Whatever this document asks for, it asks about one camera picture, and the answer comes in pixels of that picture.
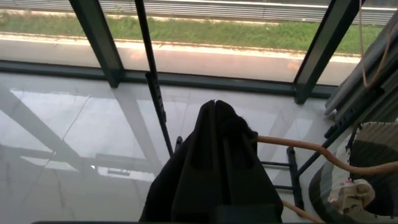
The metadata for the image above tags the white laundry basket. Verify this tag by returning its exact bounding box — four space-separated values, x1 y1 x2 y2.
308 121 398 224

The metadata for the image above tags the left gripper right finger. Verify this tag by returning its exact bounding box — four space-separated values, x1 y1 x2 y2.
215 101 284 222

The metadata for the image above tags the cream printed garment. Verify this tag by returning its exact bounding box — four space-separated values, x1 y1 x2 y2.
328 179 376 215

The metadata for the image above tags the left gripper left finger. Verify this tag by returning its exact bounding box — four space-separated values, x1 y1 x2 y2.
171 100 219 222

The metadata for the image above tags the window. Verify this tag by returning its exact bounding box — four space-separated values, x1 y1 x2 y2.
0 0 398 105

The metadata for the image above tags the black clothes rack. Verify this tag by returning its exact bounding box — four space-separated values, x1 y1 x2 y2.
134 0 386 211

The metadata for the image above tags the black garment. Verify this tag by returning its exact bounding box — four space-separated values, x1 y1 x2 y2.
139 100 259 222

